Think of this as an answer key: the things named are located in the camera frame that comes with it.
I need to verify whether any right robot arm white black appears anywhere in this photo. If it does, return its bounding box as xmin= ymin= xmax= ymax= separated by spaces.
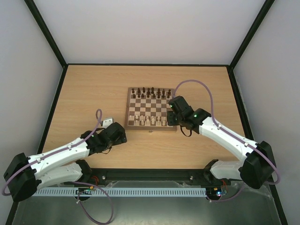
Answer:
xmin=167 ymin=96 xmax=276 ymax=189

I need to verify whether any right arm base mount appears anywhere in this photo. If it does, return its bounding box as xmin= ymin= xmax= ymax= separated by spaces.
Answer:
xmin=189 ymin=169 xmax=231 ymax=187

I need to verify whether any wooden chess board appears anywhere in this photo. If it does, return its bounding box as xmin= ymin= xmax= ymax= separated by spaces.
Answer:
xmin=125 ymin=87 xmax=177 ymax=132

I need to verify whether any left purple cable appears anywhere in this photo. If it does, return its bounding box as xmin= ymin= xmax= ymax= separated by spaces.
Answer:
xmin=1 ymin=109 xmax=114 ymax=223

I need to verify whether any purple cable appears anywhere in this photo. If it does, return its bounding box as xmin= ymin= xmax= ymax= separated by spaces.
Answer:
xmin=1 ymin=109 xmax=114 ymax=223
xmin=174 ymin=80 xmax=281 ymax=202

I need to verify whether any black aluminium frame rail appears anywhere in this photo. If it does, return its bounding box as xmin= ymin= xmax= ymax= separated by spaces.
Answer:
xmin=89 ymin=167 xmax=272 ymax=182

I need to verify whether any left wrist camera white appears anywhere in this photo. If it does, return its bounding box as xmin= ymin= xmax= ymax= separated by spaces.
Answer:
xmin=101 ymin=117 xmax=114 ymax=128

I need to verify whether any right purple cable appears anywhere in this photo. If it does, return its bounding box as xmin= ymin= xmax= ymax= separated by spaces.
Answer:
xmin=174 ymin=80 xmax=281 ymax=202

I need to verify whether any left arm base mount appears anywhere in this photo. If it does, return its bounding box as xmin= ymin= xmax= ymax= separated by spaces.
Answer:
xmin=77 ymin=168 xmax=107 ymax=186

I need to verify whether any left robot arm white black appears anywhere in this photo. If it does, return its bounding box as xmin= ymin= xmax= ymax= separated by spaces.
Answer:
xmin=2 ymin=122 xmax=127 ymax=202

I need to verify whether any light blue cable duct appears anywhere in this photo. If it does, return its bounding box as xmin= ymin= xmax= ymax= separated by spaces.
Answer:
xmin=34 ymin=187 xmax=207 ymax=197

